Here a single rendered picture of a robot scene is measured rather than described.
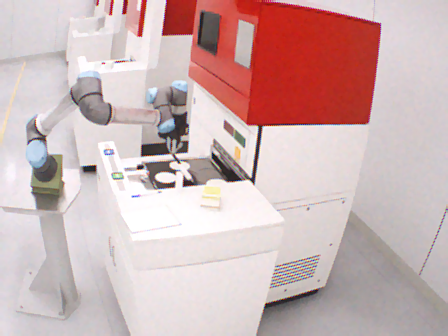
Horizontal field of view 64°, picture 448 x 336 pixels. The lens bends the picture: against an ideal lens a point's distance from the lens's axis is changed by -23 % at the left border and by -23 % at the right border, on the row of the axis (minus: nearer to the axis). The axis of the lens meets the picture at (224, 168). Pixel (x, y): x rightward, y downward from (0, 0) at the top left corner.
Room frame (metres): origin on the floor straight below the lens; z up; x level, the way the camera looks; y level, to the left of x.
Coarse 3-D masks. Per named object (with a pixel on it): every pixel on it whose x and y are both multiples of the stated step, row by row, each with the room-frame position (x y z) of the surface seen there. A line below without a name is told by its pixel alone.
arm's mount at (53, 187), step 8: (56, 160) 1.80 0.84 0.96; (32, 176) 1.71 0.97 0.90; (56, 176) 1.74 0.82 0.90; (32, 184) 1.68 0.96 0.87; (40, 184) 1.69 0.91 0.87; (48, 184) 1.70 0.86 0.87; (56, 184) 1.71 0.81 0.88; (32, 192) 1.68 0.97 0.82; (40, 192) 1.69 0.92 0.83; (48, 192) 1.70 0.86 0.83; (56, 192) 1.71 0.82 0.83
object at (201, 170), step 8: (168, 160) 2.07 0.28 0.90; (184, 160) 2.09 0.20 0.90; (192, 160) 2.11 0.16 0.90; (200, 160) 2.12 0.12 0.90; (208, 160) 2.13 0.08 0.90; (152, 168) 1.97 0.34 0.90; (160, 168) 1.98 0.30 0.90; (168, 168) 1.99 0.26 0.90; (192, 168) 2.02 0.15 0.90; (200, 168) 2.03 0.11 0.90; (208, 168) 2.04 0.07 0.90; (216, 168) 2.05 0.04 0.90; (152, 176) 1.88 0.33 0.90; (184, 176) 1.93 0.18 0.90; (192, 176) 1.94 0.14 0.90; (200, 176) 1.94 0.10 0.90; (208, 176) 1.95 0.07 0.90; (216, 176) 1.96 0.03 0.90; (224, 176) 1.97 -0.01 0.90; (160, 184) 1.82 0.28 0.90; (168, 184) 1.83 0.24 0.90; (184, 184) 1.85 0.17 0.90; (192, 184) 1.86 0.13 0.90; (200, 184) 1.87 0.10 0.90
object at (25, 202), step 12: (24, 168) 1.92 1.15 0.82; (24, 180) 1.79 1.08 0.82; (72, 180) 1.87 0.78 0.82; (12, 192) 1.64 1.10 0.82; (24, 192) 1.67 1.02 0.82; (72, 192) 1.75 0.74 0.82; (12, 204) 1.53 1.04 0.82; (24, 204) 1.56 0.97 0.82; (36, 204) 1.58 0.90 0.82; (48, 204) 1.60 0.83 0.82; (60, 204) 1.63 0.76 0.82
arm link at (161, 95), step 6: (150, 90) 1.90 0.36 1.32; (156, 90) 1.90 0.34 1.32; (162, 90) 1.92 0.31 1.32; (168, 90) 1.93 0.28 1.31; (150, 96) 1.88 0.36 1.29; (156, 96) 1.89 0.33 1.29; (162, 96) 1.89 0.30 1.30; (168, 96) 1.92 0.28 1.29; (150, 102) 1.88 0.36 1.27; (156, 102) 1.87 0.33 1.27; (162, 102) 1.87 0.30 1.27; (168, 102) 1.89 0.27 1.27
